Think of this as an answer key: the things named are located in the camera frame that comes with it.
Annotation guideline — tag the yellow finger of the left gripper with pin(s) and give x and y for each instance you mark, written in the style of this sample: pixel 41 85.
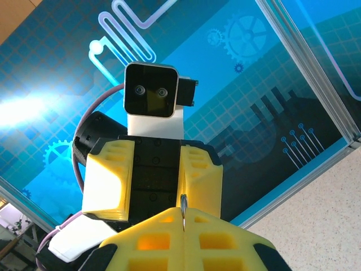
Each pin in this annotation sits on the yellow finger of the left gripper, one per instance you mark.
pixel 107 183
pixel 203 186

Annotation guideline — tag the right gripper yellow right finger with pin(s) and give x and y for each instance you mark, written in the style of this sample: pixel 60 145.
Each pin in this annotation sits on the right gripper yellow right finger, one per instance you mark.
pixel 225 234

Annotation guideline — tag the blue-edged table side rail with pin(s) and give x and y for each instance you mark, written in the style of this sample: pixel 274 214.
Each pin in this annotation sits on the blue-edged table side rail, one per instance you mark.
pixel 296 186

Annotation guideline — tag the grey key holder with rings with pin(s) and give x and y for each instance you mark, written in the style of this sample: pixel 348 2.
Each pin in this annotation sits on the grey key holder with rings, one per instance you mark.
pixel 183 217

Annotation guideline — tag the aluminium frame post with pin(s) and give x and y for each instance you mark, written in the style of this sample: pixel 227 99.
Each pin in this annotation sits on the aluminium frame post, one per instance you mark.
pixel 313 70

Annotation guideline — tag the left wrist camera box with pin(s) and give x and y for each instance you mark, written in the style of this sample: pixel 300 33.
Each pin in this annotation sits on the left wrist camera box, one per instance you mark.
pixel 149 90

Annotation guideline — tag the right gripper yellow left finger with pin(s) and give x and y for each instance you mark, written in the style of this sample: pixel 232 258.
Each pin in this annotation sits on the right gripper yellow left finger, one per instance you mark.
pixel 158 226

